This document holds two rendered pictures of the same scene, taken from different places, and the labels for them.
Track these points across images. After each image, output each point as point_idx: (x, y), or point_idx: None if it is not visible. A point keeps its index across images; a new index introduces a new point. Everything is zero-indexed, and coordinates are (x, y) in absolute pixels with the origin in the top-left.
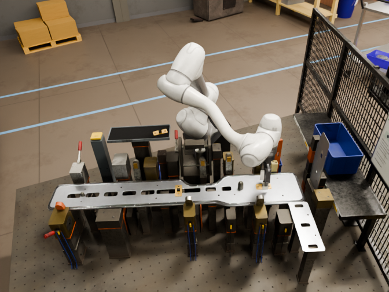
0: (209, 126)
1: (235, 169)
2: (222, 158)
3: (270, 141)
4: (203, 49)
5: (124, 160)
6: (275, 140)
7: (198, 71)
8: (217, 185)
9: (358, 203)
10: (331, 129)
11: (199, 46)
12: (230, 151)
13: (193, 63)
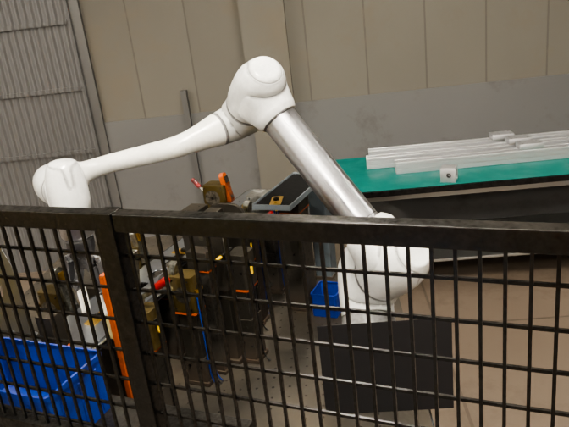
0: (356, 315)
1: (273, 411)
2: (323, 400)
3: (41, 179)
4: (251, 73)
5: (254, 195)
6: (43, 192)
7: (240, 108)
8: (156, 280)
9: None
10: (69, 402)
11: (249, 63)
12: (191, 277)
13: (231, 83)
